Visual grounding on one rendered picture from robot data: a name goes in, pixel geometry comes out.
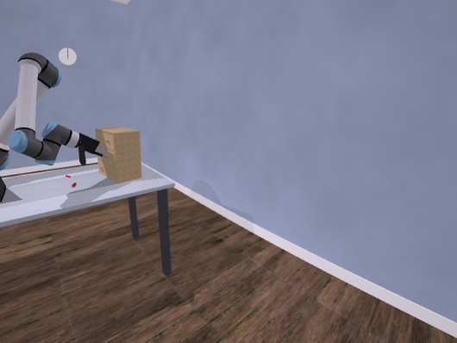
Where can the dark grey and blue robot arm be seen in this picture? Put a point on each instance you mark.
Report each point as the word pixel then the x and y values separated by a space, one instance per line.
pixel 17 126

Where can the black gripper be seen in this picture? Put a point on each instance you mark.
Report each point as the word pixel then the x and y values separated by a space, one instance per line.
pixel 90 147

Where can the light brown wooden chest of drawers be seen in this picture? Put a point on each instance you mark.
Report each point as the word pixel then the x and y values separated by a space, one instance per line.
pixel 127 153

